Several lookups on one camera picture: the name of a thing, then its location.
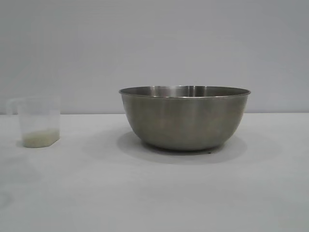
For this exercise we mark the stainless steel mixing bowl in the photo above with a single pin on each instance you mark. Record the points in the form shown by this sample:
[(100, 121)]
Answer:
[(184, 120)]

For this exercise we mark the clear plastic measuring cup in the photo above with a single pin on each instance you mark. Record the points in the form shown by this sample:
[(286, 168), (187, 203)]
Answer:
[(38, 113)]

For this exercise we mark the white rice grains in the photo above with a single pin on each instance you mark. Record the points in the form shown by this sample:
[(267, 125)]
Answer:
[(39, 139)]

